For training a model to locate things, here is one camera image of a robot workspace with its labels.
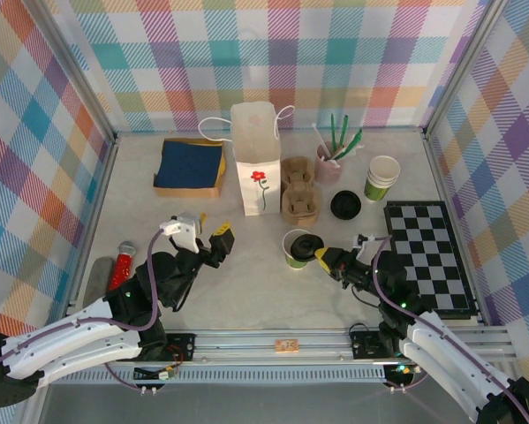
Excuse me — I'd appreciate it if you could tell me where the green paper coffee cup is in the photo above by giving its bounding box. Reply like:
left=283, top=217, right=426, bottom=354
left=282, top=228, right=314, bottom=270

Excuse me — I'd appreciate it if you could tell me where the stack of pulp cup carriers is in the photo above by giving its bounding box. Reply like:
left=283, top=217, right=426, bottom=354
left=280, top=156, right=322, bottom=227

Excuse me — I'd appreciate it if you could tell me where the white flower paper bag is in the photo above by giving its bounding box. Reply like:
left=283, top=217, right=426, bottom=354
left=197, top=102, right=296, bottom=217

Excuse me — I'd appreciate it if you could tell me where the blue paper napkin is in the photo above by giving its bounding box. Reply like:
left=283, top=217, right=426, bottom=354
left=154, top=140, right=223, bottom=190

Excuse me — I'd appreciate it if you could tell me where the stack of black cup lids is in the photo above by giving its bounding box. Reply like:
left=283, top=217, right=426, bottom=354
left=329, top=189, right=362, bottom=221

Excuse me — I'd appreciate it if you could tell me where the cardboard napkin box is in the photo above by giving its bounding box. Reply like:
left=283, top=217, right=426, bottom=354
left=152, top=137, right=226, bottom=200

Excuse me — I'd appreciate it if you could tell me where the black white chessboard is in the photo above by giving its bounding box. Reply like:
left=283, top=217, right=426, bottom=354
left=382, top=201, right=477, bottom=320

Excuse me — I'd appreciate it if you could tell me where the yellow paper napkin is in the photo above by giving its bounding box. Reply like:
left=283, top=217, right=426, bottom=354
left=216, top=140, right=227, bottom=183

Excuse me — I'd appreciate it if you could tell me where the pink straw holder cup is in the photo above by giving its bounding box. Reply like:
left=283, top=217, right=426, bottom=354
left=314, top=143, right=345, bottom=185

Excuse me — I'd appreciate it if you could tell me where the stack of green paper cups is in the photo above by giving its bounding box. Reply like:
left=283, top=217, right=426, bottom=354
left=363, top=155, right=401, bottom=203

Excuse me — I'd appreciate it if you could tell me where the small connector board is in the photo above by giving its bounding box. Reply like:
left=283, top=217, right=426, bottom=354
left=133, top=365, right=179, bottom=382
left=385, top=362, right=424, bottom=377

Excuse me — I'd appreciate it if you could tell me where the white stirrer stick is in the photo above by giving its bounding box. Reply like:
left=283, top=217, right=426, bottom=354
left=312, top=124, right=332, bottom=156

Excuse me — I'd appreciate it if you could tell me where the green-tipped wrapped straw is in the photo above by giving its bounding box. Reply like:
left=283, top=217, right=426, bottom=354
left=341, top=129, right=364, bottom=158

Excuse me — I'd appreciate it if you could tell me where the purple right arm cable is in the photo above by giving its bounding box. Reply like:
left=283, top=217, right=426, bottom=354
left=372, top=236, right=529, bottom=424

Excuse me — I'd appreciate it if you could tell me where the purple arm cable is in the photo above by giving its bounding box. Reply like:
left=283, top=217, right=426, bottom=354
left=0, top=227, right=168, bottom=398
left=372, top=236, right=529, bottom=424

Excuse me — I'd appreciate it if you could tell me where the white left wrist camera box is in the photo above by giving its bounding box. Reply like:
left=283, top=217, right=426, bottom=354
left=160, top=211, right=206, bottom=255

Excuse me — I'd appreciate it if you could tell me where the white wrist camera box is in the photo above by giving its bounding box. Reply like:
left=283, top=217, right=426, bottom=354
left=351, top=232, right=391, bottom=252
left=160, top=211, right=206, bottom=255

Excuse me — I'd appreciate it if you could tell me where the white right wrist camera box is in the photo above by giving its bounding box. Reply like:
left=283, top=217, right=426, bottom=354
left=351, top=232, right=391, bottom=252

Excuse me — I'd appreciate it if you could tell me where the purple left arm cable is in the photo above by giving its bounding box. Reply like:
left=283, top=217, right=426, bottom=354
left=0, top=227, right=168, bottom=398

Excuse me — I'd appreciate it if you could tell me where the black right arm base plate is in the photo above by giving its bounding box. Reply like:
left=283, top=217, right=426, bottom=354
left=350, top=324, right=406, bottom=360

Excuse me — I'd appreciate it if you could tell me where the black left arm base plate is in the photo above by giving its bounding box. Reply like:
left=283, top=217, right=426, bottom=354
left=157, top=331, right=197, bottom=363

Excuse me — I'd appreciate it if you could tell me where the slotted grey cable duct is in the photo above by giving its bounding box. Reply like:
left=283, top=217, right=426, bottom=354
left=51, top=368, right=388, bottom=385

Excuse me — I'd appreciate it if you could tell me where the aluminium frame post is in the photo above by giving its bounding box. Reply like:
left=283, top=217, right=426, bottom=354
left=36, top=0, right=119, bottom=145
left=421, top=0, right=510, bottom=140

